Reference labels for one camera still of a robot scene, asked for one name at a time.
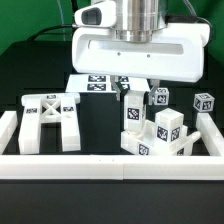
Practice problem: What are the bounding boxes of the tilted white tagged cube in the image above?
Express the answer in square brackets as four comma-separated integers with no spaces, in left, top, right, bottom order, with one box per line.
[193,93,215,112]

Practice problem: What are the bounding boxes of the white front fence bar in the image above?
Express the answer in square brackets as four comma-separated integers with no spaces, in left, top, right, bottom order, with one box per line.
[0,155,224,180]

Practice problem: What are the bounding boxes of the white left fence bar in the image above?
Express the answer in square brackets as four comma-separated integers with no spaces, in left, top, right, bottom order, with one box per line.
[0,111,18,155]

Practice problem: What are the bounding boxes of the white chair seat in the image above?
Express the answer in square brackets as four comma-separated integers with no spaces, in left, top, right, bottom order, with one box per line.
[121,120,201,156]

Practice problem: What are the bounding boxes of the white chair back frame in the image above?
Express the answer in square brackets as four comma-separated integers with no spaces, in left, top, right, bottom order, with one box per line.
[18,92,81,154]

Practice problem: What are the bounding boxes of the white marker sheet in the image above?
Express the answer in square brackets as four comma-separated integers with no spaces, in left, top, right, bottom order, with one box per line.
[66,74,150,93]

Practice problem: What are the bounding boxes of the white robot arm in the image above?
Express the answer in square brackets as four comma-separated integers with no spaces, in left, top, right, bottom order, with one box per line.
[72,0,212,99]

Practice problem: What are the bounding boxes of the black cable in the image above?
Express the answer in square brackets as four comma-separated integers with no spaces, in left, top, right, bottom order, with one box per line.
[26,0,81,42]

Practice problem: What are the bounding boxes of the small white tagged cube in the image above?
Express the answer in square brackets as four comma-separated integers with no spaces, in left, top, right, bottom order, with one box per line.
[154,88,169,105]

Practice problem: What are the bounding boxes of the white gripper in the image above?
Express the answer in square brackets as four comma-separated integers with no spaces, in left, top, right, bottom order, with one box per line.
[72,23,210,105]

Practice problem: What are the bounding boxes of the white right fence bar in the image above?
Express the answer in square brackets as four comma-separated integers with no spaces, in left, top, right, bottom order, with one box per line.
[196,113,224,157]

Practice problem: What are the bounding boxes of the white fence bar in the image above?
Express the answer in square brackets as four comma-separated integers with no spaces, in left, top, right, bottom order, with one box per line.
[0,111,18,155]
[196,113,224,157]
[0,155,224,180]

